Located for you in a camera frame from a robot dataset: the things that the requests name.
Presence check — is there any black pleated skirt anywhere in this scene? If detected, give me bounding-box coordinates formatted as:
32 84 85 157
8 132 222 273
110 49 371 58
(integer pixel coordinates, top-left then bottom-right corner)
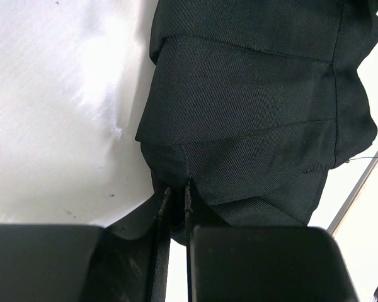
136 1 378 244

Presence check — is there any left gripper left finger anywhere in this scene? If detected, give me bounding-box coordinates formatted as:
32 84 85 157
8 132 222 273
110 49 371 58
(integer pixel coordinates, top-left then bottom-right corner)
0 186 171 301

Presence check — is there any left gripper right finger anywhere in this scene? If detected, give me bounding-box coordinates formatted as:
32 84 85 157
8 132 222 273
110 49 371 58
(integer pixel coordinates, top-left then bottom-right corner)
185 181 358 302

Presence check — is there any aluminium table edge rail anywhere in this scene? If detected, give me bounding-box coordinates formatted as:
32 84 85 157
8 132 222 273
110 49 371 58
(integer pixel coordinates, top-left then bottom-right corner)
327 151 378 235

